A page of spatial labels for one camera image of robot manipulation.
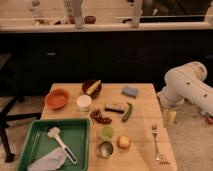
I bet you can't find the grey cloth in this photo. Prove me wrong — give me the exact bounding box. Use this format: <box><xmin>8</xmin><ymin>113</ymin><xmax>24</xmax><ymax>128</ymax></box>
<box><xmin>27</xmin><ymin>147</ymin><xmax>67</xmax><ymax>171</ymax></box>

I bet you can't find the red bowl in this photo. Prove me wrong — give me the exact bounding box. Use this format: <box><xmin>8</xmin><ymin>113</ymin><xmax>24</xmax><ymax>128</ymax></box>
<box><xmin>45</xmin><ymin>89</ymin><xmax>69</xmax><ymax>110</ymax></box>

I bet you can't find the silver fork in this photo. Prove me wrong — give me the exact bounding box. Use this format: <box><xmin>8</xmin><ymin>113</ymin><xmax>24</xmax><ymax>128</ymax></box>
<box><xmin>151</xmin><ymin>124</ymin><xmax>161</xmax><ymax>161</ymax></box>

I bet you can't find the blue sponge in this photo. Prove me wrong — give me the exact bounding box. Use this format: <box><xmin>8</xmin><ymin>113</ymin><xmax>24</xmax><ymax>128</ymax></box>
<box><xmin>121</xmin><ymin>86</ymin><xmax>139</xmax><ymax>98</ymax></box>

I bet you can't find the brown rectangular block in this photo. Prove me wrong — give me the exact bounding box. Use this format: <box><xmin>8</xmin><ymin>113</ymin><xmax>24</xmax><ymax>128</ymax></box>
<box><xmin>104</xmin><ymin>103</ymin><xmax>125</xmax><ymax>113</ymax></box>

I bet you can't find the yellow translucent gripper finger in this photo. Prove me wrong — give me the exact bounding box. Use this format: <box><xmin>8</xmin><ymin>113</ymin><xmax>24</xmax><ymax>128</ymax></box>
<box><xmin>163</xmin><ymin>110</ymin><xmax>176</xmax><ymax>128</ymax></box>

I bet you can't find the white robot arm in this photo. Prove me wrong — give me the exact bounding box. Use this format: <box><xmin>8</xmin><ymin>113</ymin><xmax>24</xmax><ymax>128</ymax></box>
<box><xmin>157</xmin><ymin>61</ymin><xmax>213</xmax><ymax>128</ymax></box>

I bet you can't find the white dish brush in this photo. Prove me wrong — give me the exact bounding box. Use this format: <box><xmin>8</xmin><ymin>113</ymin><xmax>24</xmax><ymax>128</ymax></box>
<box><xmin>47</xmin><ymin>127</ymin><xmax>78</xmax><ymax>164</ymax></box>

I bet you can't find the yellow round fruit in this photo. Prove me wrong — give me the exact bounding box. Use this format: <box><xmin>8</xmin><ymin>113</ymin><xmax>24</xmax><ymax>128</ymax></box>
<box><xmin>117</xmin><ymin>135</ymin><xmax>131</xmax><ymax>149</ymax></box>

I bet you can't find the brown bowl on counter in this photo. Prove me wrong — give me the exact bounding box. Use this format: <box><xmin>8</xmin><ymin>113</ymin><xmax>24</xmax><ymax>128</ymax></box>
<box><xmin>84</xmin><ymin>16</ymin><xmax>96</xmax><ymax>24</ymax></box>

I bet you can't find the dark red grape bunch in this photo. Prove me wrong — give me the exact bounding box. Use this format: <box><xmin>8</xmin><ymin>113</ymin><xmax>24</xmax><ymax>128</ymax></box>
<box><xmin>90</xmin><ymin>109</ymin><xmax>112</xmax><ymax>124</ymax></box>

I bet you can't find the green plastic tray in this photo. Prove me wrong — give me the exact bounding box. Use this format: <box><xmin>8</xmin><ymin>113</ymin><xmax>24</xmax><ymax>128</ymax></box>
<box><xmin>16</xmin><ymin>119</ymin><xmax>90</xmax><ymax>171</ymax></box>

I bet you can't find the black chair base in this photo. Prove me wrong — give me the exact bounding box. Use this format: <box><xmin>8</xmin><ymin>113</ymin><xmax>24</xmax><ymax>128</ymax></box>
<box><xmin>0</xmin><ymin>53</ymin><xmax>43</xmax><ymax>164</ymax></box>

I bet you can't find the metal cup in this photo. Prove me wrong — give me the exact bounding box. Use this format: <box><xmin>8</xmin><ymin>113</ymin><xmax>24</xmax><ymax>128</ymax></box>
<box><xmin>98</xmin><ymin>141</ymin><xmax>114</xmax><ymax>158</ymax></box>

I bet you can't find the green cup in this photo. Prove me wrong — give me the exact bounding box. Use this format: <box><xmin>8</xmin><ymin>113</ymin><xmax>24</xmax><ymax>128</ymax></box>
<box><xmin>100</xmin><ymin>126</ymin><xmax>114</xmax><ymax>141</ymax></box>

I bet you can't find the dark brown bowl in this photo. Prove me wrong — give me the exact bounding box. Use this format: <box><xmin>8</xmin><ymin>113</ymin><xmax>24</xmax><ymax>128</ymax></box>
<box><xmin>82</xmin><ymin>80</ymin><xmax>102</xmax><ymax>98</ymax></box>

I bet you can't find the yellow corn cob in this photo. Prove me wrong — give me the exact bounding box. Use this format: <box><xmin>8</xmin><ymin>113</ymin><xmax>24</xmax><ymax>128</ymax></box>
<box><xmin>86</xmin><ymin>80</ymin><xmax>101</xmax><ymax>95</ymax></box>

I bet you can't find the white cup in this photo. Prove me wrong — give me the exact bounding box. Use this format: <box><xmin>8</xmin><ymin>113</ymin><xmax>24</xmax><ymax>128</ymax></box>
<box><xmin>77</xmin><ymin>95</ymin><xmax>92</xmax><ymax>112</ymax></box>

